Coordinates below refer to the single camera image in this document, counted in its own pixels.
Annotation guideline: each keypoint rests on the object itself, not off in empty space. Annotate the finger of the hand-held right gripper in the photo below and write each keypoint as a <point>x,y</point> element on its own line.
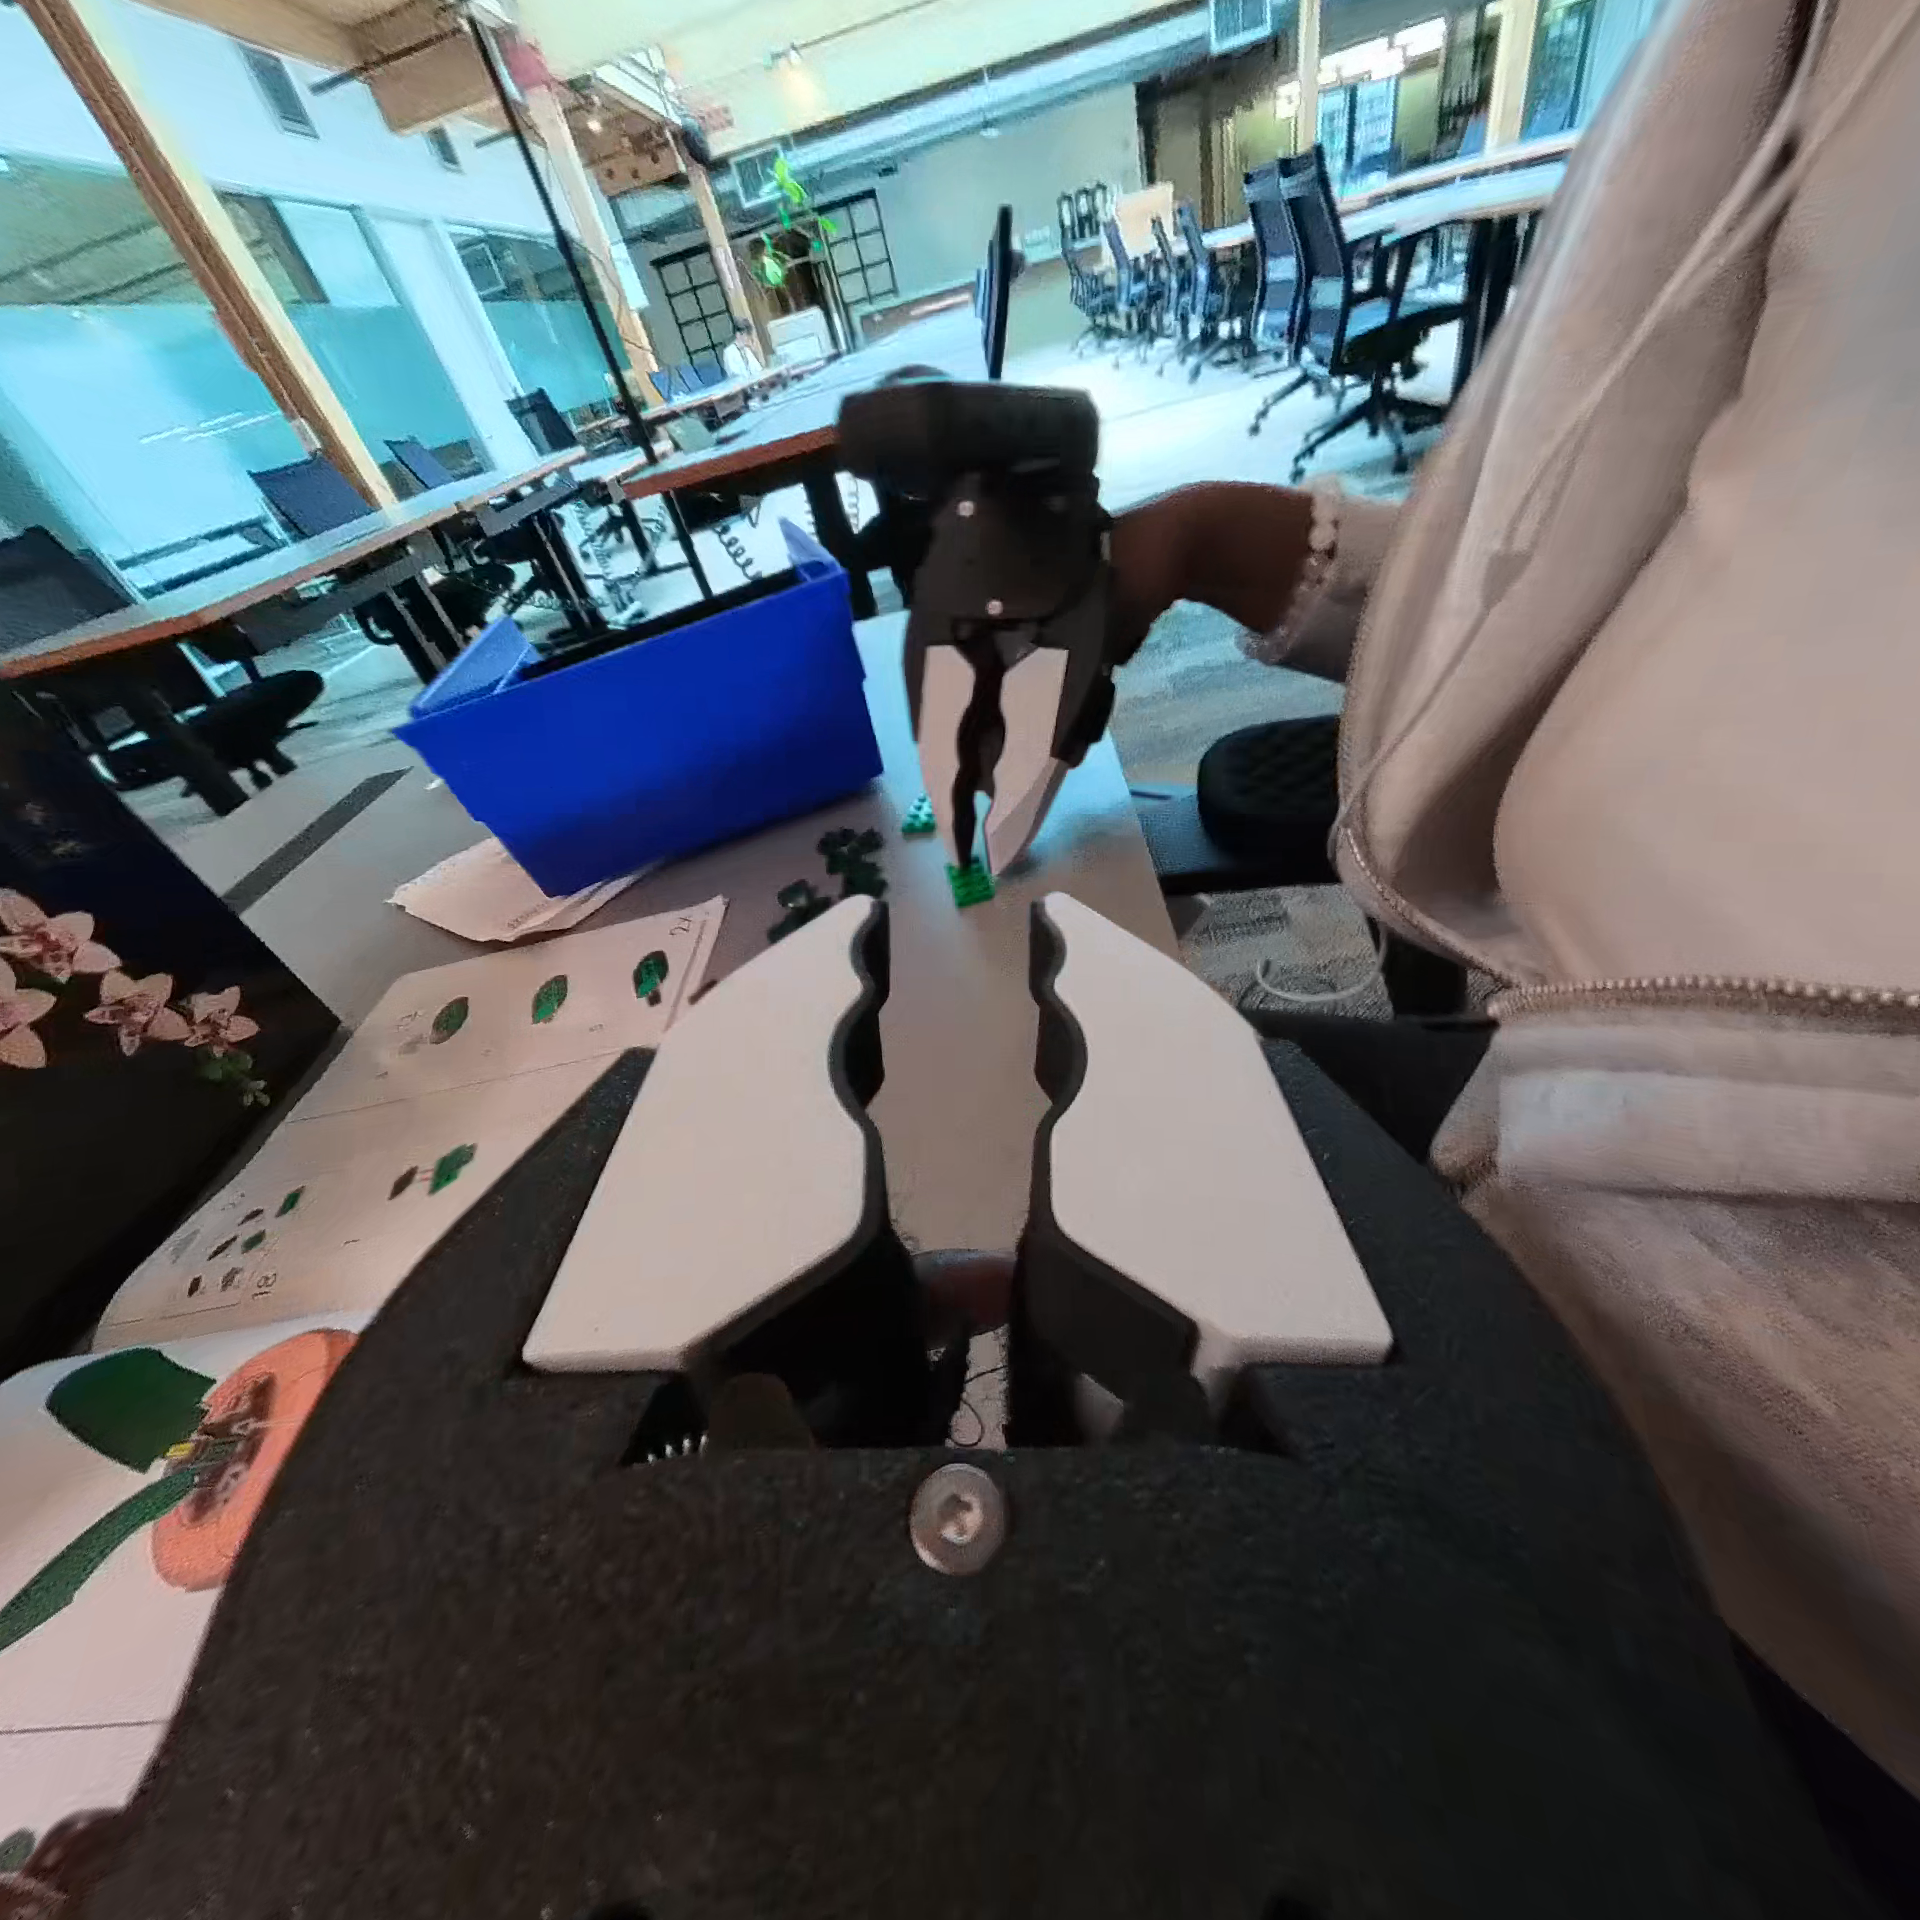
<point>942,735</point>
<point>1036,750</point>

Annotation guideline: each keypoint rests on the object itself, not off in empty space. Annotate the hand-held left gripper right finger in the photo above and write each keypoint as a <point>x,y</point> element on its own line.
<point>1200,1185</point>

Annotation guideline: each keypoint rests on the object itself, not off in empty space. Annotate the black orchid print box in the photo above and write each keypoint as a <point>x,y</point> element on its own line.
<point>89,1185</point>

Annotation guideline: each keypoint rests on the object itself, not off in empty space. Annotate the hanging green plant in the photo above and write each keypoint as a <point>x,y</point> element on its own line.
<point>790,189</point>

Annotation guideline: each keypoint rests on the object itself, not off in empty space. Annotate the person's right hand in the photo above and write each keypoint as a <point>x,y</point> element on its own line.
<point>1200,557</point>

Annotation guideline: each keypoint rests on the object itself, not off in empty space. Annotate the black office chair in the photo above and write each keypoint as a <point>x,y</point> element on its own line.
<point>253,713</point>

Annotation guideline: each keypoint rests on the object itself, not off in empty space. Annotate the black monitor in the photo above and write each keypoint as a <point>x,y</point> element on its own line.
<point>1001,301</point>

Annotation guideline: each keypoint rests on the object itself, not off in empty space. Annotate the person's beige zip jacket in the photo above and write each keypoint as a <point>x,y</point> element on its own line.
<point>1651,600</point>

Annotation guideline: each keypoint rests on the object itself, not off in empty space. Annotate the blue office chair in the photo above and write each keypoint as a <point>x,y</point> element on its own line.
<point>539,422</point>
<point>316,495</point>

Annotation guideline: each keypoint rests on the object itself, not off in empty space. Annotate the thick open instruction booklet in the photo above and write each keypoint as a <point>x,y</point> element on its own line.
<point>494,1079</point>

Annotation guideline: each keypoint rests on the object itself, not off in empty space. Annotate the blue plastic bin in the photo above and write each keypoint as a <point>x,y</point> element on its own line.
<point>674,750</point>

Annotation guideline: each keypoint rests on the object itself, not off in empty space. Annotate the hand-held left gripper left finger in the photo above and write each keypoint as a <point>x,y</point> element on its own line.
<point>720,1172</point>

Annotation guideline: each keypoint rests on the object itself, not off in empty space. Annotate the row of black office chairs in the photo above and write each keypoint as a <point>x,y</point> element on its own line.
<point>1318,301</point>

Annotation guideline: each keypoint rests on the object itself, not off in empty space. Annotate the instruction booklet with pot picture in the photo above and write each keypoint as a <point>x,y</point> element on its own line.
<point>89,1652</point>

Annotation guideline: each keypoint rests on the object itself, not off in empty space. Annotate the wooden support post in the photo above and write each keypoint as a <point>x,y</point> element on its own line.
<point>225,255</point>

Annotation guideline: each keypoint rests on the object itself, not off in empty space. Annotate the white paper sheet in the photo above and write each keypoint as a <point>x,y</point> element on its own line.
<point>480,896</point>

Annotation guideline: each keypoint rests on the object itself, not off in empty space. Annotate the long wooden office desk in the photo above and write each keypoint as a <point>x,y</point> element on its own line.
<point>750,436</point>
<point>299,548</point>

